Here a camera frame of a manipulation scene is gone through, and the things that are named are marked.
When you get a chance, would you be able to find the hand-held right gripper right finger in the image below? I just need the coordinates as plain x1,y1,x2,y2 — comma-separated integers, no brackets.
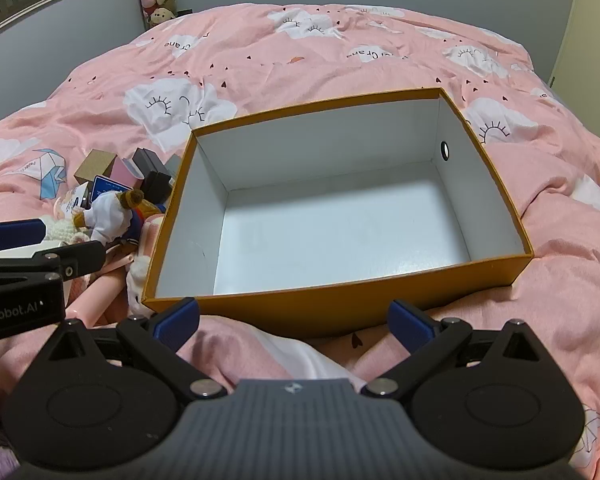
362,299,557,401

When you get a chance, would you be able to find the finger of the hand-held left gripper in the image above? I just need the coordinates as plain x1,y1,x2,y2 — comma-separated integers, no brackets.
0,217,48,252
0,240,107,283

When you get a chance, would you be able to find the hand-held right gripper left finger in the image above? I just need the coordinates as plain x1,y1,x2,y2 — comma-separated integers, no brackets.
39,297,229,401

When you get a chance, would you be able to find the gold cube box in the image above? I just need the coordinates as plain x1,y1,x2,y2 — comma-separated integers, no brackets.
73,149,118,188

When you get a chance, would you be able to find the orange cardboard box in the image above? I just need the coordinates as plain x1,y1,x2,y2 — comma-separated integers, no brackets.
141,87,535,340

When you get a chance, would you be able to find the white crochet toy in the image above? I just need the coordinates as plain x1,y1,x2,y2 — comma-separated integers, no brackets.
42,217,88,243

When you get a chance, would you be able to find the pink plastic doll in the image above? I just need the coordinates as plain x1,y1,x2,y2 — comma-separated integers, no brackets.
62,245,153,326

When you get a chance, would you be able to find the duck plush doll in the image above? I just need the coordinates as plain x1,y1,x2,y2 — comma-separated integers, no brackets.
72,189,168,247

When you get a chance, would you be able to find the white pink plush toy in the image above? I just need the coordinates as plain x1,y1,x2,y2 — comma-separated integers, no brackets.
125,255,153,311

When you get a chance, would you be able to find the blue card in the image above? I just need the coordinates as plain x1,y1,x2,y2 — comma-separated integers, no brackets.
89,175,133,211

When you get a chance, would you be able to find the pink box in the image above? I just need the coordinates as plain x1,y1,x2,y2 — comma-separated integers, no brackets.
109,157,143,193

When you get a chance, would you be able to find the small black box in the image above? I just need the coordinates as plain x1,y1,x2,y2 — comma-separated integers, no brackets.
141,171,175,206

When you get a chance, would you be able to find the pink printed blanket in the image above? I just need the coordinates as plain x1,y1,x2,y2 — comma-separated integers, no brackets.
0,2,600,480

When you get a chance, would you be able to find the cream wardrobe door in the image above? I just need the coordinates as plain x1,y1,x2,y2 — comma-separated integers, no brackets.
547,0,600,146

